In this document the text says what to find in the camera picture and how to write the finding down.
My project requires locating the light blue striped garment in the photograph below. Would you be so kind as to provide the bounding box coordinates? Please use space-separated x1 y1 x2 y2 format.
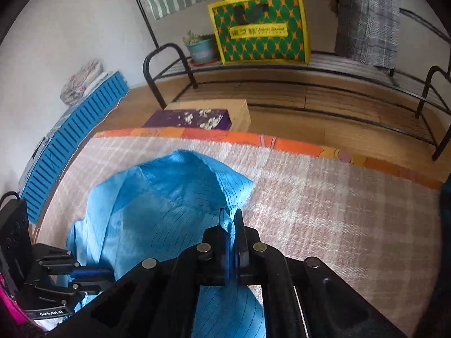
66 150 267 337

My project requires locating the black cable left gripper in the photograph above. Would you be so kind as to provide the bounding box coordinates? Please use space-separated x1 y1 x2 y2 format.
0 191 22 208

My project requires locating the purple floral box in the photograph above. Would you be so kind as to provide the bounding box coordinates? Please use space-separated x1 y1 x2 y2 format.
143 108 232 130

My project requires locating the folded floral cloth bundle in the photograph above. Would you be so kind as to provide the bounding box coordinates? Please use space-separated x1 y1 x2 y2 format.
60 59 105 106

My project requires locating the small potted plant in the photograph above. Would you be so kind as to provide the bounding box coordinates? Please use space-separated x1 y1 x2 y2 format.
183 31 219 64

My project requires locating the green yellow patterned bag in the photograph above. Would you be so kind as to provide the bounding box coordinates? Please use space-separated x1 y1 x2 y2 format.
208 0 311 65

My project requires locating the grey plaid long coat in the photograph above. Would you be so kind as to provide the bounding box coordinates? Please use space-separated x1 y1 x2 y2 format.
335 0 400 70

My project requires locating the blue slatted plastic crate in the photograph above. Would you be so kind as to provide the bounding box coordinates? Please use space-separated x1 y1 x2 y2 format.
18 71 129 224

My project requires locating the black metal clothes rack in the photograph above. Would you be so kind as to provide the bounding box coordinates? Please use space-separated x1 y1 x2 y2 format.
125 0 451 162

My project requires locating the pink plaid bed blanket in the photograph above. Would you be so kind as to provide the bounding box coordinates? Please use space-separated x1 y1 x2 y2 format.
35 137 441 336

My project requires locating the magenta sleeve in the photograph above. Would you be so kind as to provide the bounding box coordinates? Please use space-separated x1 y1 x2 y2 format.
1 276 45 338

